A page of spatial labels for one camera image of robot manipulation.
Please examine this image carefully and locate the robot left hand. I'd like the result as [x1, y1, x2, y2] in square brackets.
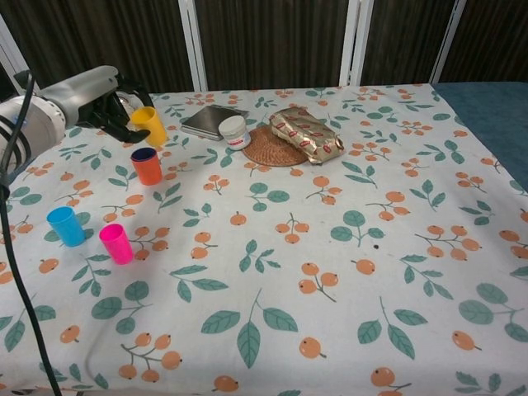
[39, 64, 152, 144]

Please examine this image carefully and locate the yellow plastic cup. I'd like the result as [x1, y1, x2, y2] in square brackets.
[130, 106, 167, 147]

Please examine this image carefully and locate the light blue plastic cup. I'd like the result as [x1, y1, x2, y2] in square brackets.
[46, 207, 87, 248]

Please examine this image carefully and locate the pink plastic cup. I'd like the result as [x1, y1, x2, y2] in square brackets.
[98, 223, 134, 266]

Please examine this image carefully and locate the dark slatted screen panel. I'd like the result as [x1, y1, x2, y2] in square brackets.
[431, 0, 528, 84]
[340, 0, 467, 87]
[179, 0, 361, 92]
[0, 0, 208, 102]

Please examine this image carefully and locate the orange plastic cup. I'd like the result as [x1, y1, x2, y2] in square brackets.
[130, 148, 164, 186]

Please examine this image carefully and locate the silver flat kitchen scale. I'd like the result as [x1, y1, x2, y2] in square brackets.
[180, 104, 251, 143]

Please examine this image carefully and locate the small white jar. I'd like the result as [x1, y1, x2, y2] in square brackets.
[218, 116, 252, 150]

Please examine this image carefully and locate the round woven coaster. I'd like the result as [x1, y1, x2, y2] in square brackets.
[242, 125, 316, 167]

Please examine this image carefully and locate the gold snack packet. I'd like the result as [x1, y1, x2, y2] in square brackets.
[269, 106, 346, 167]

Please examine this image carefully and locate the floral tablecloth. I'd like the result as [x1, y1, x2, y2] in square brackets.
[0, 83, 528, 396]

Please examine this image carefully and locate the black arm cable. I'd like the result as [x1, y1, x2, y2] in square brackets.
[0, 69, 59, 396]

